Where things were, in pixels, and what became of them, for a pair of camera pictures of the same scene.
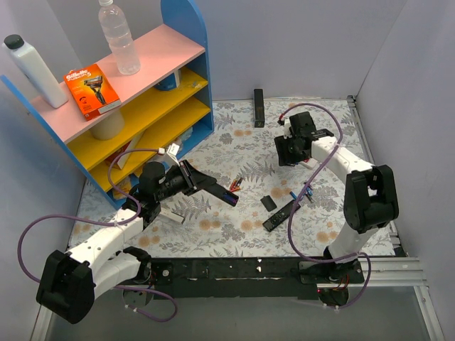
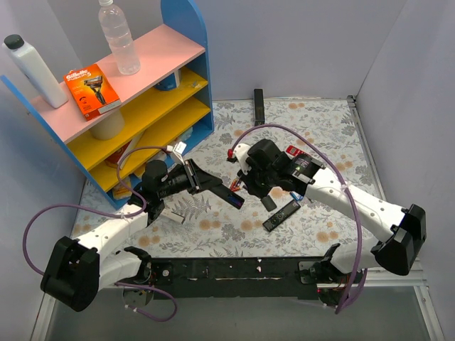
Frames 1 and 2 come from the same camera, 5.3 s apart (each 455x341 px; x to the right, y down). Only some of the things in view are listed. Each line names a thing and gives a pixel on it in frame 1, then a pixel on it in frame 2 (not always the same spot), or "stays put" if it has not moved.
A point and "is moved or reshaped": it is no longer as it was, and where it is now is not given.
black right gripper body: x=288 y=153 → x=254 y=183
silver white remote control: x=166 y=212 stays put
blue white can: x=171 y=82 stays put
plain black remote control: x=227 y=195 is moved or reshaped
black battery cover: x=268 y=202 stays put
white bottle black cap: x=30 y=64 stays put
